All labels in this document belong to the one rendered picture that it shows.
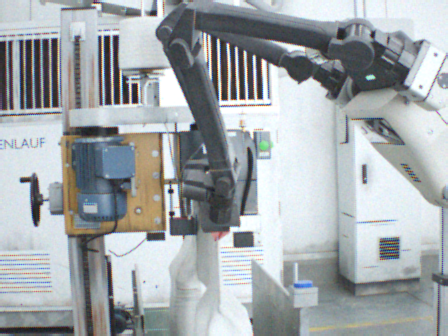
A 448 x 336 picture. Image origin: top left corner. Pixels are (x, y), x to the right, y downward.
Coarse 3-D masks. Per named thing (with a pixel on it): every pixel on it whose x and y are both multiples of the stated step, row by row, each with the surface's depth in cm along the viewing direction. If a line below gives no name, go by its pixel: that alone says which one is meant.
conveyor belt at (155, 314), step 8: (144, 312) 429; (152, 312) 428; (160, 312) 428; (168, 312) 427; (152, 320) 410; (160, 320) 409; (168, 320) 410; (152, 328) 393; (160, 328) 392; (168, 328) 392
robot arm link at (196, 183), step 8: (192, 176) 204; (200, 176) 204; (208, 176) 204; (184, 184) 204; (192, 184) 204; (200, 184) 203; (208, 184) 202; (216, 184) 198; (224, 184) 198; (184, 192) 205; (192, 192) 204; (200, 192) 204; (216, 192) 201; (224, 192) 199; (200, 200) 205
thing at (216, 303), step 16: (208, 240) 254; (208, 256) 255; (208, 272) 262; (208, 288) 251; (224, 288) 251; (208, 304) 229; (224, 304) 226; (240, 304) 241; (208, 320) 222; (224, 320) 219; (240, 320) 220
